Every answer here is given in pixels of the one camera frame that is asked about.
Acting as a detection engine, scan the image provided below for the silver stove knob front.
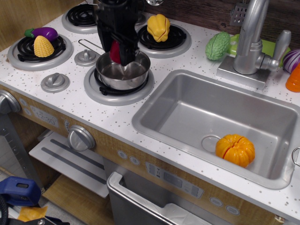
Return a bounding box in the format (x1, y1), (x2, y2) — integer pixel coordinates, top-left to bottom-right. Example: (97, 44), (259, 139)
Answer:
(41, 73), (70, 93)

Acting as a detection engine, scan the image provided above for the white oven shelf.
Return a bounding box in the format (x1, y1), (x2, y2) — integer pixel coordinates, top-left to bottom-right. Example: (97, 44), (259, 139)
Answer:
(29, 132), (108, 198)

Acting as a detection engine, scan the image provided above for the black cable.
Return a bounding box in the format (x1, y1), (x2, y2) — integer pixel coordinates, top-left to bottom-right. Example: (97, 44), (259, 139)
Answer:
(0, 194), (9, 225)

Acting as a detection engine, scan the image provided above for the blue clamp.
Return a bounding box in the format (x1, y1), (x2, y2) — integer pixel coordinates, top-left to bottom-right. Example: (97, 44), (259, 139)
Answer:
(0, 176), (42, 206)

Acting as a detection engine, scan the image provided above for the silver oven dial centre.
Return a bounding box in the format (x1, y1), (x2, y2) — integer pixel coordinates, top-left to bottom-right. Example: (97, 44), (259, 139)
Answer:
(67, 125), (96, 152)

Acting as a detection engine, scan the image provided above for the orange toy carrot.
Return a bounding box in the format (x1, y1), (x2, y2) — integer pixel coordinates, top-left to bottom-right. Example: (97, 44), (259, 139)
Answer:
(285, 64), (300, 92)

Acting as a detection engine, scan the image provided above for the small steel saucepan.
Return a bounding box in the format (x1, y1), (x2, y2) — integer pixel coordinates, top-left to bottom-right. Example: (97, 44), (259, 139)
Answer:
(84, 51), (150, 91)

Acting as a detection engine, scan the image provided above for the silver stove knob middle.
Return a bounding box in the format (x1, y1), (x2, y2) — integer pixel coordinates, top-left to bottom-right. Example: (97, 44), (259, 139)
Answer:
(74, 49), (98, 67)

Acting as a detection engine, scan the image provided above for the green toy cabbage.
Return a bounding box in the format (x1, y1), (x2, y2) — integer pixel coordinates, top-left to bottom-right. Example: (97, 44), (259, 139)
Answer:
(205, 31), (231, 60)

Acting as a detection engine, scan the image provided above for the silver oven dial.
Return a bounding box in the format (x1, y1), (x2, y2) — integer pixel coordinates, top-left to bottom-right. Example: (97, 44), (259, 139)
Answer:
(67, 125), (96, 152)
(0, 90), (21, 114)

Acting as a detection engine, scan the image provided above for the lime green cutting board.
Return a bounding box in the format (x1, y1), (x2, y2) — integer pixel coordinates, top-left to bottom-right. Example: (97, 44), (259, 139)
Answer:
(228, 33), (291, 67)

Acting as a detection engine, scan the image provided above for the yellow toy bell pepper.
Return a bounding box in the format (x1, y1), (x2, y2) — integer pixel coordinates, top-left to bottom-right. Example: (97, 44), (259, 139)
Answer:
(147, 14), (171, 42)

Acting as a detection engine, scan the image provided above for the silver stove knob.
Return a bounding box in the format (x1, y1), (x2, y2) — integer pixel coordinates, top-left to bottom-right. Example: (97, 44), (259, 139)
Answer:
(74, 49), (98, 67)
(41, 73), (70, 93)

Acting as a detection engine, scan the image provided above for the silver wire handle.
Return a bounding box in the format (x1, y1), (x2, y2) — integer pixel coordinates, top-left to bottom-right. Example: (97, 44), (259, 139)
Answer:
(292, 147), (300, 167)

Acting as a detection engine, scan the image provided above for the silver toy faucet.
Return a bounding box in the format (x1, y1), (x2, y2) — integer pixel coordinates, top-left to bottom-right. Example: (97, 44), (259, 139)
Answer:
(217, 0), (292, 90)

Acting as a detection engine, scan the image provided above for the front right stove burner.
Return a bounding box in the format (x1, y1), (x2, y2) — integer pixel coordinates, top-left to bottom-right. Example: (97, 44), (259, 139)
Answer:
(83, 67), (155, 106)

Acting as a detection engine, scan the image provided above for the orange toy pumpkin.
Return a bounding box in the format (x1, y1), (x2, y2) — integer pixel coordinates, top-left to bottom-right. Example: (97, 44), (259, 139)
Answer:
(215, 134), (255, 168)

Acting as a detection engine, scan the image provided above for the back right stove burner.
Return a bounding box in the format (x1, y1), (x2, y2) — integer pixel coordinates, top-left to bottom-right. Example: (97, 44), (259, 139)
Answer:
(137, 24), (192, 59)

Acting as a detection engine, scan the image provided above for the grey oven door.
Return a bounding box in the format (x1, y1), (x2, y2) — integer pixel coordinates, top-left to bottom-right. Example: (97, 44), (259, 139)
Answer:
(0, 114), (44, 188)

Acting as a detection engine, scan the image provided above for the front left stove burner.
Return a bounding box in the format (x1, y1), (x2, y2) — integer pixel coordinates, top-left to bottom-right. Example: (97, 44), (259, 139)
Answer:
(7, 35), (73, 71)

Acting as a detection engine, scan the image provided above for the silver grater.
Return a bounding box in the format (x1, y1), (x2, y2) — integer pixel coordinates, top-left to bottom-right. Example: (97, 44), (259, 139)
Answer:
(230, 0), (248, 26)

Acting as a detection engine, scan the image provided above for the purple toy eggplant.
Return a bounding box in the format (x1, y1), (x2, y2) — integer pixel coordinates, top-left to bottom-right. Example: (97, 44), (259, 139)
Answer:
(24, 27), (59, 42)

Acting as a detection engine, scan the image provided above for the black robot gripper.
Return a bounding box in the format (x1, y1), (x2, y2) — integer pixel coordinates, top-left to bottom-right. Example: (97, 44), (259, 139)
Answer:
(94, 0), (139, 66)

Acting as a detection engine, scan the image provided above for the stove burner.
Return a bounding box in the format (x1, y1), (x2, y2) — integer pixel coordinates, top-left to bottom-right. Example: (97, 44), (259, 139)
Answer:
(61, 4), (98, 34)
(83, 67), (155, 106)
(137, 24), (192, 59)
(7, 35), (73, 71)

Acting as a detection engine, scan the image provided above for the yellow toy corn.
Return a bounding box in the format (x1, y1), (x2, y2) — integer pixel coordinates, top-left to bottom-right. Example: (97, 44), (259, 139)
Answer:
(34, 36), (54, 58)

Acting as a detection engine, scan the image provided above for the back left stove burner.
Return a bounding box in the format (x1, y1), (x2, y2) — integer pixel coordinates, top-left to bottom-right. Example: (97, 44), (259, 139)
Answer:
(61, 4), (98, 34)

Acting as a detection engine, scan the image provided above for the grey dishwasher door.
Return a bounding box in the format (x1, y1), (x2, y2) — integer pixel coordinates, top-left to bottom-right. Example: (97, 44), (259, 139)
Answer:
(107, 172), (229, 225)

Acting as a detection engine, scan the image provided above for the purple toy onion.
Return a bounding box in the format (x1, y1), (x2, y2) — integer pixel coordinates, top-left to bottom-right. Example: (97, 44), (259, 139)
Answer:
(283, 49), (300, 73)

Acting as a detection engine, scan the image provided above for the silver oven dial left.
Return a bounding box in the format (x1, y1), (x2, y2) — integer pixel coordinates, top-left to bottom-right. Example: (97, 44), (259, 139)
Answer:
(0, 90), (21, 114)

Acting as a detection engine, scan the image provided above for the grey sink basin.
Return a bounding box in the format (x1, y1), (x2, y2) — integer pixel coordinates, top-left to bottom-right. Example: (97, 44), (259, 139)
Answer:
(132, 70), (300, 189)

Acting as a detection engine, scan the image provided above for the yellow cloth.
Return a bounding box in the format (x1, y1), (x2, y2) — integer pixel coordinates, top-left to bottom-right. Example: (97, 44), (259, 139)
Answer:
(17, 206), (48, 222)

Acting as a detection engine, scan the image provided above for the red toy sweet potato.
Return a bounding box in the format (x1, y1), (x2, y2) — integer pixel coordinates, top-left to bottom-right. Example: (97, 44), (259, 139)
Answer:
(110, 40), (121, 64)

